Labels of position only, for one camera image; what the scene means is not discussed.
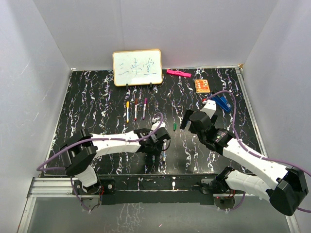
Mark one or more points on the white board with yellow frame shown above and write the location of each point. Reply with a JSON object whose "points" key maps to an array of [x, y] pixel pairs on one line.
{"points": [[137, 67]]}

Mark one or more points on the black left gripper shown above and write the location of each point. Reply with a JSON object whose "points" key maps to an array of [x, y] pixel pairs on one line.
{"points": [[156, 151]]}

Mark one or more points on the white pen purple tip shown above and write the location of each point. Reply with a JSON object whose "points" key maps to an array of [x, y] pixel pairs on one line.
{"points": [[144, 111]]}

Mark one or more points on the white pen red tip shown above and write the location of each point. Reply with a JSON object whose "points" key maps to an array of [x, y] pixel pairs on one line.
{"points": [[135, 112]]}

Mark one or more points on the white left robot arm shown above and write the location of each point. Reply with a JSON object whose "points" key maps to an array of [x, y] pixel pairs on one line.
{"points": [[80, 150]]}

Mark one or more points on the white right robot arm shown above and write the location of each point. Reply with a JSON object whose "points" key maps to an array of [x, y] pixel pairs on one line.
{"points": [[284, 187]]}

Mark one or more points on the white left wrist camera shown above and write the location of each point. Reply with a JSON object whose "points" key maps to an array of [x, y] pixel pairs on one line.
{"points": [[156, 123]]}

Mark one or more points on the orange spiral notebook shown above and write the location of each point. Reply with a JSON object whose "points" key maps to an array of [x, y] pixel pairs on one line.
{"points": [[201, 86]]}

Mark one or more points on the blue stapler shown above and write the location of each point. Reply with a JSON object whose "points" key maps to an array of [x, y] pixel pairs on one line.
{"points": [[222, 102]]}

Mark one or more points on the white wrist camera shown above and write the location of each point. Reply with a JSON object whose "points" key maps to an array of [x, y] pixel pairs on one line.
{"points": [[156, 123], [209, 107]]}

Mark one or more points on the white pen yellow tip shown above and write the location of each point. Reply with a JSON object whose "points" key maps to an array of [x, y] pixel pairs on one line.
{"points": [[127, 114]]}

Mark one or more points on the white pen blue tip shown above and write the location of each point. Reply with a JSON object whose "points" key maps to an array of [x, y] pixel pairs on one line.
{"points": [[164, 153]]}

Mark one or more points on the pink plastic clip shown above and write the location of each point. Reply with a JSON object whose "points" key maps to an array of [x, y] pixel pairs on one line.
{"points": [[178, 73]]}

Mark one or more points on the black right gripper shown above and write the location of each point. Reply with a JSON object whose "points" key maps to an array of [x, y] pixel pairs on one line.
{"points": [[186, 118]]}

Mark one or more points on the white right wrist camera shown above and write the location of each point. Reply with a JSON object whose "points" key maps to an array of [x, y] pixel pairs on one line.
{"points": [[209, 107]]}

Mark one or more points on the black front mounting rail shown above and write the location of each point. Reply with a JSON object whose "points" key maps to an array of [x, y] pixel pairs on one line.
{"points": [[167, 188]]}

